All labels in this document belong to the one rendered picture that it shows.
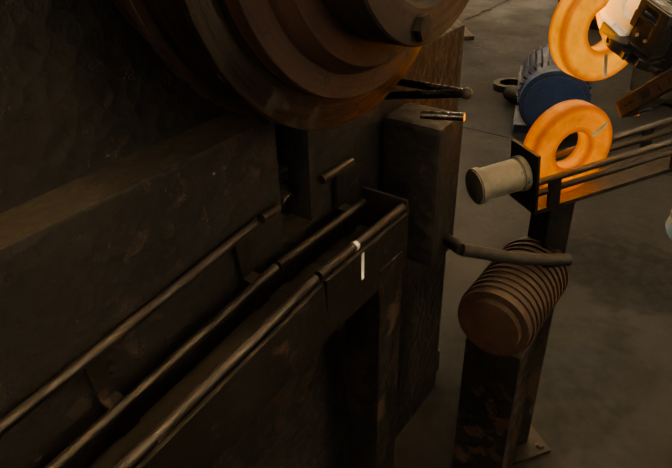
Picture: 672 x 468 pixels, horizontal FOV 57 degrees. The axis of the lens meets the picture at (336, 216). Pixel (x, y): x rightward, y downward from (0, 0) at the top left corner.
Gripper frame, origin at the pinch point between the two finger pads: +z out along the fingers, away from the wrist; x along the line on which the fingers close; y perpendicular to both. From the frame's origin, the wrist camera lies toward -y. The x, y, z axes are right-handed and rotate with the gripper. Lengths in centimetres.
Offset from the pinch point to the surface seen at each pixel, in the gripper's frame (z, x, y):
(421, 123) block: -3.1, 28.1, -11.9
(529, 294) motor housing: -20.0, 12.6, -36.5
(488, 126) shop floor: 127, -87, -134
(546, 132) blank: -4.2, 6.1, -17.2
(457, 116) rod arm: -16.5, 31.8, -0.2
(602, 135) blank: -4.9, -5.0, -19.6
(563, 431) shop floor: -26, -10, -89
